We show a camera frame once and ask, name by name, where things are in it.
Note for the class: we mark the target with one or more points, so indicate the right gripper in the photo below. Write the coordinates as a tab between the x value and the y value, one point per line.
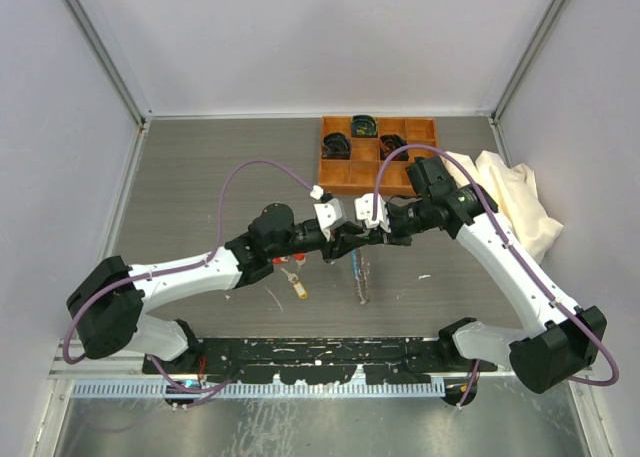
394	237

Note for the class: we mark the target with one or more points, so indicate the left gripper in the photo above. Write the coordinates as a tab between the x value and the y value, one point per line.
344	239

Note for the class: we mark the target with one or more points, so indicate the blue-handled keyring with rings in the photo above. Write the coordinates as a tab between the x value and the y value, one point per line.
361	273

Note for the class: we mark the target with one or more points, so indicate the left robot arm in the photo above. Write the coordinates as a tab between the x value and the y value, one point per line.
111	309

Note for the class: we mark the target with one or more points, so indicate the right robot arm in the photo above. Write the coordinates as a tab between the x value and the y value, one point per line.
557	337

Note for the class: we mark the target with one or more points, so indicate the red tag key upper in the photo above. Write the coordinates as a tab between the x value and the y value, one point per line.
300	259

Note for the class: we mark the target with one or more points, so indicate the yellow tag key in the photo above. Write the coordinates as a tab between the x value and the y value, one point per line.
296	284

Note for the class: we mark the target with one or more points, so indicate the wooden compartment tray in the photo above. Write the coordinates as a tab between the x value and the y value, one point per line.
358	175

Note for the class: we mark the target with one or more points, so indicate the rolled brown belt middle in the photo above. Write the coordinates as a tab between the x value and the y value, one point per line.
389	143

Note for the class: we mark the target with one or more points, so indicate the rolled belt left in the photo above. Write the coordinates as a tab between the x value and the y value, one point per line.
336	146

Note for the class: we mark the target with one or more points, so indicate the rolled belt top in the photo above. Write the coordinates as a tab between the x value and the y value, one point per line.
363	126

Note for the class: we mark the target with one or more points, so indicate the cream cloth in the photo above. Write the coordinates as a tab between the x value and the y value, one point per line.
514	189

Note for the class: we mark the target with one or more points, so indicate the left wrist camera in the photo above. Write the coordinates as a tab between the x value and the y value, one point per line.
330	216

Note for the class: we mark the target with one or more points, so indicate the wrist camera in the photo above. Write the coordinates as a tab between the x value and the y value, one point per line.
330	216
371	212

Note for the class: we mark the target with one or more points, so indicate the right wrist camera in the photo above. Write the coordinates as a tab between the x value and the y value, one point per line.
371	212

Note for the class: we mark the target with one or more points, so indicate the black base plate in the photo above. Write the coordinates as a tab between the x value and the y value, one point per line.
388	360

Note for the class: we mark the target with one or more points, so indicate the grey cable duct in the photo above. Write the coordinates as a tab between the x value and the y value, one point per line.
158	388

